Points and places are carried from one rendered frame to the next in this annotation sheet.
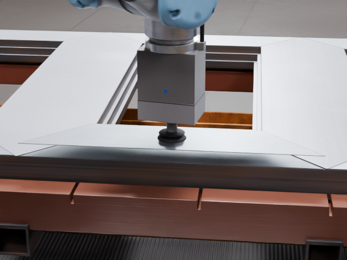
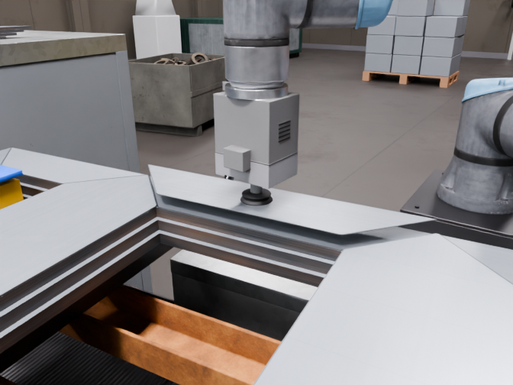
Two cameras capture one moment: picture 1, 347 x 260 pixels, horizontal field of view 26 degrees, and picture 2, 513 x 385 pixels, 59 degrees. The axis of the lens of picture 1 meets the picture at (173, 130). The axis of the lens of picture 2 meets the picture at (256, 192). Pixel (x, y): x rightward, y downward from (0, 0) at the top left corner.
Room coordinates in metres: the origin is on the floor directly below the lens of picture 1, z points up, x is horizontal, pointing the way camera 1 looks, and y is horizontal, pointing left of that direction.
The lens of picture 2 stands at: (1.53, 0.20, 1.12)
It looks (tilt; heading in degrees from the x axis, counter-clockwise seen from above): 23 degrees down; 201
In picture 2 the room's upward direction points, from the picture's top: straight up
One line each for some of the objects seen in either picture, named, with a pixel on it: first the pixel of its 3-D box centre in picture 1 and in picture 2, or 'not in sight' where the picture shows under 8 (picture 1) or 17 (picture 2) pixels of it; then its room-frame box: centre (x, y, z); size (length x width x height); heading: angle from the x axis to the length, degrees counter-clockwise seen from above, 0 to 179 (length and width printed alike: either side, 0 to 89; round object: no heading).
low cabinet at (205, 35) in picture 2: not in sight; (240, 38); (-8.01, -3.86, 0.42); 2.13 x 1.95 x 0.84; 168
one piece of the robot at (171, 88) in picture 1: (175, 75); (249, 131); (1.04, 0.00, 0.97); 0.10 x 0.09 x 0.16; 164
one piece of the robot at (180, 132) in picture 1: (171, 129); (256, 189); (1.03, 0.00, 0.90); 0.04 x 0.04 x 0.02
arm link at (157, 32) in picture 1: (173, 23); (254, 64); (1.03, 0.00, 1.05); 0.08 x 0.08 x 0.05
